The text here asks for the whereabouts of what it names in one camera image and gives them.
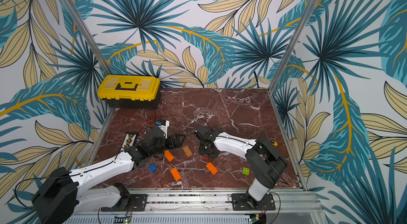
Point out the small green lego brick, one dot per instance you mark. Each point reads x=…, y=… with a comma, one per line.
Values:
x=246, y=171

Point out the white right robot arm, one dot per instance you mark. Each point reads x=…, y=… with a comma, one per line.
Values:
x=265, y=161

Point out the blue lego brick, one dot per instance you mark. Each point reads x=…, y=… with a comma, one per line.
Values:
x=152, y=168

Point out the aluminium corner post left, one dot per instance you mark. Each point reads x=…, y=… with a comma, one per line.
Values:
x=86, y=34

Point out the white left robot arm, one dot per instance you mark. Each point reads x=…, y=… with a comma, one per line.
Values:
x=66, y=193

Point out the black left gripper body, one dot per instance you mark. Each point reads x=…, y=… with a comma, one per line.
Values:
x=166, y=144

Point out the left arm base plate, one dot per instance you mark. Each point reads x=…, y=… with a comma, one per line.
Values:
x=132, y=202

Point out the aluminium corner post right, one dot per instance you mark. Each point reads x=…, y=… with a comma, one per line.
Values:
x=308, y=10

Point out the orange lego brick front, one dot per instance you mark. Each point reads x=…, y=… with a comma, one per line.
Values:
x=175, y=173

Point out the yellow black toolbox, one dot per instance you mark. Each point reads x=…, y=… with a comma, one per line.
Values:
x=136, y=92

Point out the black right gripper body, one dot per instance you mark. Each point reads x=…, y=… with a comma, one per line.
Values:
x=206, y=140

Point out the aluminium corner post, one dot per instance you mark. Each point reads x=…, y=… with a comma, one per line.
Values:
x=86, y=34
x=308, y=10

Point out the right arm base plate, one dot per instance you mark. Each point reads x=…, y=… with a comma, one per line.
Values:
x=245, y=202

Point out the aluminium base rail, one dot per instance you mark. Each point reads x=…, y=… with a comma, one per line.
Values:
x=212, y=206

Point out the tan lego brick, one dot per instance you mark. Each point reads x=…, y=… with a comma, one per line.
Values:
x=187, y=151

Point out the orange lego brick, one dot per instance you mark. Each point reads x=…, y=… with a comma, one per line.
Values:
x=169, y=157
x=175, y=173
x=212, y=168

